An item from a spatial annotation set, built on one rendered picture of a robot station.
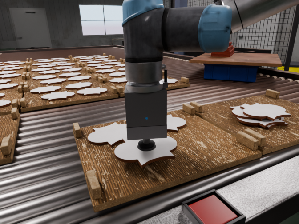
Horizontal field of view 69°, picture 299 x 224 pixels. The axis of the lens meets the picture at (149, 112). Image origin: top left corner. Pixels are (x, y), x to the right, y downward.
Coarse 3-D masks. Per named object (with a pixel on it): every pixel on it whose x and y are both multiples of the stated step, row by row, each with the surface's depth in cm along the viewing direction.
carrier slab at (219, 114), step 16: (256, 96) 95; (208, 112) 78; (224, 112) 78; (288, 112) 77; (224, 128) 66; (240, 128) 65; (256, 128) 65; (272, 128) 65; (288, 128) 65; (272, 144) 56; (288, 144) 57
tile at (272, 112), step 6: (246, 108) 72; (252, 108) 72; (258, 108) 72; (264, 108) 71; (270, 108) 71; (276, 108) 71; (282, 108) 71; (246, 114) 68; (252, 114) 67; (258, 114) 67; (264, 114) 67; (270, 114) 67; (276, 114) 66; (282, 114) 66; (288, 114) 66
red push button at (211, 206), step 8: (200, 200) 39; (208, 200) 39; (216, 200) 39; (192, 208) 38; (200, 208) 38; (208, 208) 37; (216, 208) 37; (224, 208) 37; (200, 216) 36; (208, 216) 36; (216, 216) 36; (224, 216) 36; (232, 216) 36
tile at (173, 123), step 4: (168, 116) 73; (168, 120) 70; (172, 120) 70; (176, 120) 70; (180, 120) 70; (184, 120) 70; (168, 124) 67; (172, 124) 67; (176, 124) 67; (180, 124) 67; (184, 124) 67; (168, 128) 64; (172, 128) 64; (176, 128) 64
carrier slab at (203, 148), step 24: (120, 120) 73; (192, 120) 72; (192, 144) 57; (216, 144) 57; (240, 144) 56; (96, 168) 48; (120, 168) 48; (144, 168) 48; (168, 168) 47; (192, 168) 47; (216, 168) 48; (120, 192) 41; (144, 192) 41
